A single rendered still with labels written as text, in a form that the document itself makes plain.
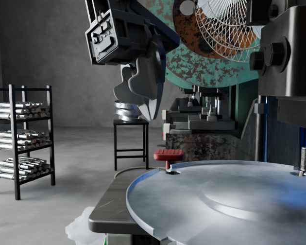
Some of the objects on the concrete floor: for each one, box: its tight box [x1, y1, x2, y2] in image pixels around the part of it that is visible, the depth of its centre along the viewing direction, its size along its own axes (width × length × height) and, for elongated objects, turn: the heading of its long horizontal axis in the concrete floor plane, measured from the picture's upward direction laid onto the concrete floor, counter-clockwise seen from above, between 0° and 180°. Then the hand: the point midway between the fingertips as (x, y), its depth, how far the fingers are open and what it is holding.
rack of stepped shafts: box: [0, 85, 55, 201], centre depth 255 cm, size 43×46×95 cm
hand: (154, 111), depth 44 cm, fingers closed
